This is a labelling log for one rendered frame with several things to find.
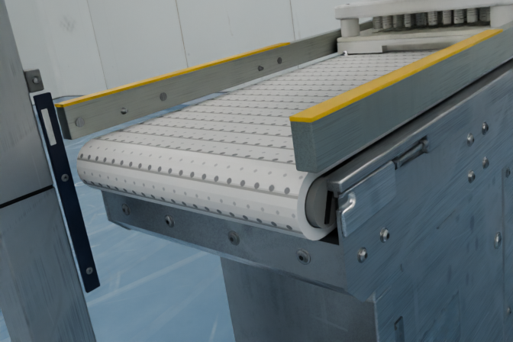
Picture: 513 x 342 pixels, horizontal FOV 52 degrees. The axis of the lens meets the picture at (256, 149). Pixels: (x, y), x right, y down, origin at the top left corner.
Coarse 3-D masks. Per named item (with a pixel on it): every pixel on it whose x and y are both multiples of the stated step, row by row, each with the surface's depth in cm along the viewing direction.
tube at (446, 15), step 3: (441, 12) 71; (444, 12) 71; (447, 12) 71; (450, 12) 71; (441, 15) 71; (444, 15) 71; (447, 15) 71; (450, 15) 71; (441, 18) 72; (444, 18) 71; (447, 18) 71; (450, 18) 71; (441, 21) 72; (444, 21) 71; (447, 21) 71; (450, 21) 71; (441, 24) 72; (444, 24) 71; (447, 24) 71; (450, 24) 71; (441, 27) 72; (444, 27) 71
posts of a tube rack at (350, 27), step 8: (496, 8) 63; (504, 8) 63; (512, 8) 63; (496, 16) 64; (504, 16) 63; (512, 16) 63; (344, 24) 77; (352, 24) 77; (496, 24) 64; (344, 32) 78; (352, 32) 77
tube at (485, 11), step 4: (484, 8) 68; (488, 8) 67; (484, 12) 68; (488, 12) 67; (484, 16) 68; (488, 16) 68; (484, 20) 68; (488, 20) 68; (484, 24) 68; (488, 24) 68
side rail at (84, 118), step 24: (360, 24) 84; (288, 48) 71; (312, 48) 75; (336, 48) 80; (192, 72) 59; (216, 72) 61; (240, 72) 64; (264, 72) 68; (120, 96) 52; (144, 96) 54; (168, 96) 56; (192, 96) 59; (72, 120) 48; (96, 120) 50; (120, 120) 52
